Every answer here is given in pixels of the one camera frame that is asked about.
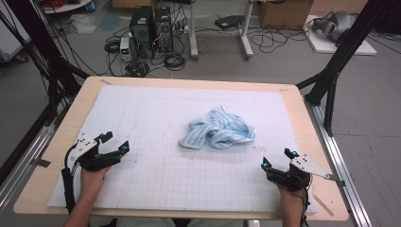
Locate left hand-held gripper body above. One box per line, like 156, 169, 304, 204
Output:
66, 131, 123, 173

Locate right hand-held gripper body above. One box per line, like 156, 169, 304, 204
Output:
268, 154, 332, 193

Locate light blue striped towel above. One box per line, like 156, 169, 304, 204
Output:
179, 105, 257, 150

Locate person's right hand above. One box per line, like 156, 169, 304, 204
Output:
277, 184, 309, 216

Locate person's left hand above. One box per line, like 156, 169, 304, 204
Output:
79, 166, 112, 201

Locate thin wooden stick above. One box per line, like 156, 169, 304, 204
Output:
311, 192, 335, 218

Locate white grid mat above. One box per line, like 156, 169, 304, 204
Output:
46, 84, 319, 216

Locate white power supply unit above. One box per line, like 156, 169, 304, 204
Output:
119, 36, 133, 62

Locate black computer tower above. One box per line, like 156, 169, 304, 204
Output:
154, 6, 175, 53
130, 5, 156, 60

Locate white floor board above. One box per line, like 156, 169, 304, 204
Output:
304, 14, 378, 57

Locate clear plastic sheet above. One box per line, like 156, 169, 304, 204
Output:
69, 13, 99, 35

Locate white stand leg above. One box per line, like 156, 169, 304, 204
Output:
238, 0, 255, 61
188, 0, 200, 61

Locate white round table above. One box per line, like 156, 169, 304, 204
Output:
41, 0, 95, 15

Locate grey helmet device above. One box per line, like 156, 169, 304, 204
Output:
311, 10, 357, 43

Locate cardboard box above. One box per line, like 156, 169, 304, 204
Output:
258, 0, 315, 30

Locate black flat device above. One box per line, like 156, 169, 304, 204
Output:
215, 14, 246, 30

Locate aluminium rail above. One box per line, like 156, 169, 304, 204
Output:
304, 97, 374, 227
0, 103, 69, 216

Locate coiled black cable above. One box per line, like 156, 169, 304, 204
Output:
103, 39, 122, 55
164, 53, 186, 72

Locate black frame post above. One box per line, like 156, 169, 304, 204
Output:
296, 0, 395, 137
6, 0, 90, 127

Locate loose black floor cables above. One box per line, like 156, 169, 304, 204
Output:
250, 26, 312, 54

